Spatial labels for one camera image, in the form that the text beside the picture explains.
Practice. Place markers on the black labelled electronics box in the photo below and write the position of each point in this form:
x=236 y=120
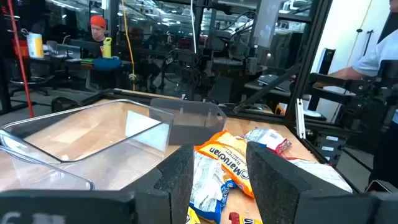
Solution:
x=331 y=152

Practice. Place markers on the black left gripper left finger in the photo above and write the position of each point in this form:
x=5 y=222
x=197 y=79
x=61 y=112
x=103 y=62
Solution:
x=168 y=193

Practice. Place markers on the white-edged monitor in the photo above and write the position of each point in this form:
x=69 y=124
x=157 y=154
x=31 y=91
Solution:
x=326 y=60

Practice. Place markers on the smoked grey plastic bin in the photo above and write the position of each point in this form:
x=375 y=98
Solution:
x=192 y=130

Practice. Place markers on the black office chair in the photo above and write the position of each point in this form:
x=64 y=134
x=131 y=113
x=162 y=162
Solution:
x=29 y=80

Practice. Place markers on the black computer monitor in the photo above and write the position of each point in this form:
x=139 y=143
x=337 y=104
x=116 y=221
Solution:
x=87 y=46

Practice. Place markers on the silver metal bracket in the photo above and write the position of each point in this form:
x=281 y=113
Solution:
x=300 y=121

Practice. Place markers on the blue round cushion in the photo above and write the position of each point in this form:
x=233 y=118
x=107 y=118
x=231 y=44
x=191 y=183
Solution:
x=107 y=63

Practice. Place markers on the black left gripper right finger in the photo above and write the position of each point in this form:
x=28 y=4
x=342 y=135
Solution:
x=280 y=193

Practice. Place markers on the orange Maruchan noodle pack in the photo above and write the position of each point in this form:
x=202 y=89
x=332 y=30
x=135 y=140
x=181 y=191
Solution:
x=230 y=155

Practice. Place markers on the white canister with yellow label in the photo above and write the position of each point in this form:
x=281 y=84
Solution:
x=35 y=46

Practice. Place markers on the person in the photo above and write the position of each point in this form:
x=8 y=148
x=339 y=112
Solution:
x=98 y=29
x=384 y=49

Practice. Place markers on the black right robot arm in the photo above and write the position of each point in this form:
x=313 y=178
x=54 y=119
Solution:
x=357 y=88

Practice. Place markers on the red metal stand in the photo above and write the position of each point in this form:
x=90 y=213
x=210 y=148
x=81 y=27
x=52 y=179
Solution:
x=20 y=59

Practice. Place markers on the clear bin with white label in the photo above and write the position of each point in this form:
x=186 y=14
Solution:
x=146 y=132

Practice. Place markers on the background robot workstation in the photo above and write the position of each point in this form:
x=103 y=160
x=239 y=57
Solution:
x=230 y=53

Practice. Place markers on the grey laptop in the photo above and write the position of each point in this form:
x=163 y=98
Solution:
x=66 y=51

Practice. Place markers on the yellow-green drink bottle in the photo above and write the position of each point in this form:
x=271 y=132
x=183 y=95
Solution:
x=107 y=49

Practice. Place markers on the plain clear plastic bin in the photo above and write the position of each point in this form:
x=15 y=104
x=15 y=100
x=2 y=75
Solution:
x=37 y=177

